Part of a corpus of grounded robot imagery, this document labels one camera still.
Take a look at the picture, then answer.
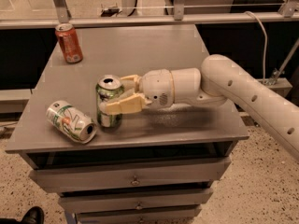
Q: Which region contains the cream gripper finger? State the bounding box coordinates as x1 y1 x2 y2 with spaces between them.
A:
121 75 141 92
105 93 151 115

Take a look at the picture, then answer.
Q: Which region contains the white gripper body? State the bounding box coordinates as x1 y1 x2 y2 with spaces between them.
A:
139 69 174 109

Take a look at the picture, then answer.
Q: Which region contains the green soda can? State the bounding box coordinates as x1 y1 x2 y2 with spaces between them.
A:
95 75 124 128

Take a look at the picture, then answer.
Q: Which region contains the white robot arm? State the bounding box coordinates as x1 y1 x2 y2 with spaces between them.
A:
100 54 299 160

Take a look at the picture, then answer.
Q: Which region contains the orange soda can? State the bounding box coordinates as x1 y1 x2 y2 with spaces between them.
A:
55 23 83 63

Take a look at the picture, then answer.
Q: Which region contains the white 7up can lying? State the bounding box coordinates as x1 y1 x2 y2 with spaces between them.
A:
46 100 96 144

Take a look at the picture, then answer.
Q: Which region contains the grey drawer cabinet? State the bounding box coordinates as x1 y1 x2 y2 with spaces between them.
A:
4 23 250 224

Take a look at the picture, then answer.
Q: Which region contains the top grey drawer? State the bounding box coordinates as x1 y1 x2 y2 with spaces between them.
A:
30 157 231 193

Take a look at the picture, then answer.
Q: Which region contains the grey drawer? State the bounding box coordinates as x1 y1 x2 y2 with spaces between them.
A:
77 205 201 224
30 157 231 193
59 189 213 213

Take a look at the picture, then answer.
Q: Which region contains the bottom grey drawer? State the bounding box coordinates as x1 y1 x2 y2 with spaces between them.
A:
77 205 201 224

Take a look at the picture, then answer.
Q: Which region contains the middle grey drawer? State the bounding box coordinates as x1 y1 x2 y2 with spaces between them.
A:
59 189 213 213

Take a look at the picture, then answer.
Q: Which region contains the black shoe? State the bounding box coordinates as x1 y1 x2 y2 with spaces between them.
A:
21 206 44 224

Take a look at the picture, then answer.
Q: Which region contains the white cable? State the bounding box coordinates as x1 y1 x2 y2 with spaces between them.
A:
244 10 269 85

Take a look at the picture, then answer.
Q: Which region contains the metal railing frame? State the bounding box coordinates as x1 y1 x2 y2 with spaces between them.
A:
0 0 299 29

